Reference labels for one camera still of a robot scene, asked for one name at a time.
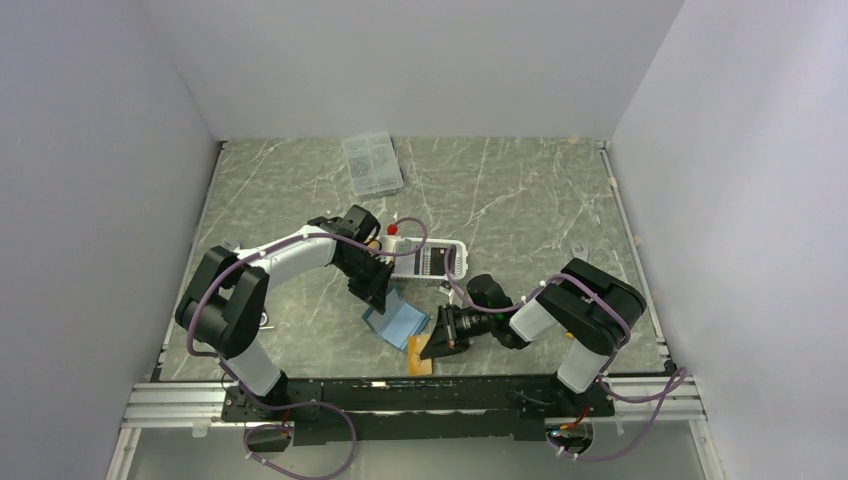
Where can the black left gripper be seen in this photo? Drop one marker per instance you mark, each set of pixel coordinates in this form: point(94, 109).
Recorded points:
point(374, 291)

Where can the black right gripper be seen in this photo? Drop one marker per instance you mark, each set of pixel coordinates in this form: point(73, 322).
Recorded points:
point(446, 334)

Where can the gold credit card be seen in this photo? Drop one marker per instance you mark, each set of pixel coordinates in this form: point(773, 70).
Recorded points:
point(416, 365)

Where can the blue card holder wallet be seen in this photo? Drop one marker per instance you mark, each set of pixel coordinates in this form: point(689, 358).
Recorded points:
point(399, 322)

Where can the white plastic basket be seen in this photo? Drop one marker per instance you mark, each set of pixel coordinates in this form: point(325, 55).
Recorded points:
point(463, 254)

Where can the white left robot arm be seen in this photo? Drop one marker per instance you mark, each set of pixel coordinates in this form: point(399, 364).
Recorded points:
point(223, 303)

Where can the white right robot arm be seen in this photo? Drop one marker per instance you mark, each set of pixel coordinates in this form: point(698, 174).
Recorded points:
point(596, 308)

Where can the white striped credit card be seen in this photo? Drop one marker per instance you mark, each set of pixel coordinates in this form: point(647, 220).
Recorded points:
point(407, 266)

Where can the black credit card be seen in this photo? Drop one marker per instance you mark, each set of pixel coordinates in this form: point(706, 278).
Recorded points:
point(440, 259)

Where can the clear plastic screw box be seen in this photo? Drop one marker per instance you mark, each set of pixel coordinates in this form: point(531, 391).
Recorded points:
point(373, 165)

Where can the chrome open-end wrench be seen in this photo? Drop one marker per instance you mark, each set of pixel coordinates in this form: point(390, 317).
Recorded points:
point(580, 251)

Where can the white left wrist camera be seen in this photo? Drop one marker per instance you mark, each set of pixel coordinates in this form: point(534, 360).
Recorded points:
point(392, 243)

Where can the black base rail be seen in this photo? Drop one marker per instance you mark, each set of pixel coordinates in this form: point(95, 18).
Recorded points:
point(520, 407)

